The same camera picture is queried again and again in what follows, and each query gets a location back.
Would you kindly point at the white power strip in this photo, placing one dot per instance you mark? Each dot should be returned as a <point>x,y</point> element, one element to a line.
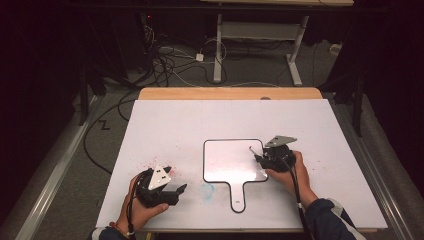
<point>335,49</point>

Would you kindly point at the person's left hand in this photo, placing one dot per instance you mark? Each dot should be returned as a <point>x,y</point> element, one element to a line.
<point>140,213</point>

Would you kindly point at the white desk frame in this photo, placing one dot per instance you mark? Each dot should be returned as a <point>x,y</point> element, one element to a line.
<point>256,31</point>

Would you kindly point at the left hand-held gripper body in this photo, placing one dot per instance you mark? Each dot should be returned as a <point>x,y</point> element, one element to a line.
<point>159,178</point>

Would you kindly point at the wooden table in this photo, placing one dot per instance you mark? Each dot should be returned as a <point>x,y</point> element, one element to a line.
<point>200,93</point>

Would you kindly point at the aluminium floor rail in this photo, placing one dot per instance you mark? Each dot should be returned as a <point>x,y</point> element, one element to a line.
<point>56,176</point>
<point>383,200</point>

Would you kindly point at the large white table sheet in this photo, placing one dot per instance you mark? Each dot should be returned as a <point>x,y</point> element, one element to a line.
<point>173,133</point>

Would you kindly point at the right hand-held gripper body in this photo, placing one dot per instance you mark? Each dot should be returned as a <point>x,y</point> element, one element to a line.
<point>278,156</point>

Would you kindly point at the white power adapter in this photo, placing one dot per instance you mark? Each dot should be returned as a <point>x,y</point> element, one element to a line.
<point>199,57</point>

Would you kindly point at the black metal stand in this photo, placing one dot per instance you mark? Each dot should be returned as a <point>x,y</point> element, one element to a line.
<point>83,96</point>

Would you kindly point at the person's right hand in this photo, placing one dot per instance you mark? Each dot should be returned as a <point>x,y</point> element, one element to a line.
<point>296,181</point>

